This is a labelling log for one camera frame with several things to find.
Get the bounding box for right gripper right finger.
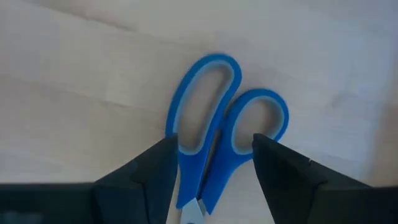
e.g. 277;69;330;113
252;133;371;224

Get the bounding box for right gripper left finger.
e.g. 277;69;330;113
93;133;180;224

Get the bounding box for blue-handled scissors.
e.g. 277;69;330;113
164;53;290;224

